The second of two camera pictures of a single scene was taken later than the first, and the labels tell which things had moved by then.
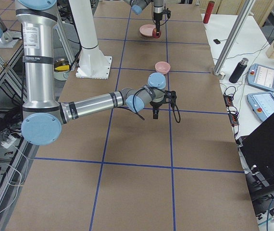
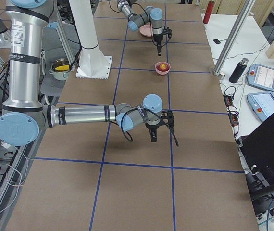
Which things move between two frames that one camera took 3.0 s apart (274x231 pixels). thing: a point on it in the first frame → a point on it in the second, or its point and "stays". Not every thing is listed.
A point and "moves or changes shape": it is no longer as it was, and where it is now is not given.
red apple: (154, 33) moves or changes shape
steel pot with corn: (61, 68) stays
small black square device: (217, 41) stays
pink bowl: (162, 67) stays
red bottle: (208, 12) stays
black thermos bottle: (238, 70) stays
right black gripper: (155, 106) → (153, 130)
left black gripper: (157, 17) → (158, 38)
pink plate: (147, 30) stays
